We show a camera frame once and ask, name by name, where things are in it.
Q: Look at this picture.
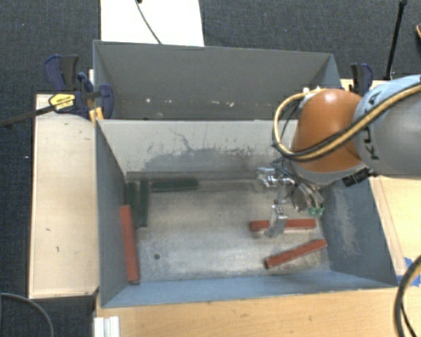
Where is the grey metal bin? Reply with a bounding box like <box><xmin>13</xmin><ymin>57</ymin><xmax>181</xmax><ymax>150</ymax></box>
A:
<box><xmin>92</xmin><ymin>39</ymin><xmax>399</xmax><ymax>309</ymax></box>

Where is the dark green flat block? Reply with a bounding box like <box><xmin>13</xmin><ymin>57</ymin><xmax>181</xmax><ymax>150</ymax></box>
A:
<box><xmin>123</xmin><ymin>182</ymin><xmax>140</xmax><ymax>230</ymax></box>
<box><xmin>150</xmin><ymin>178</ymin><xmax>199</xmax><ymax>192</ymax></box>

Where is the red-brown flat block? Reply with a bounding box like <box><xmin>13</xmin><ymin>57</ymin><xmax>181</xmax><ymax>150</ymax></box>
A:
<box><xmin>264</xmin><ymin>238</ymin><xmax>328</xmax><ymax>270</ymax></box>
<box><xmin>249</xmin><ymin>218</ymin><xmax>318</xmax><ymax>232</ymax></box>
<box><xmin>119</xmin><ymin>204</ymin><xmax>141</xmax><ymax>285</ymax></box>

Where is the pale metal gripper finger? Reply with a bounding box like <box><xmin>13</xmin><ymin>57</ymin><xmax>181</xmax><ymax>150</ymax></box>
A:
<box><xmin>264</xmin><ymin>204</ymin><xmax>289</xmax><ymax>239</ymax></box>

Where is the pale wood flat board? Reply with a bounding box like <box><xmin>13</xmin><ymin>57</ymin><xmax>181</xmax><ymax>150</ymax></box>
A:
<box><xmin>27</xmin><ymin>93</ymin><xmax>101</xmax><ymax>300</ymax></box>

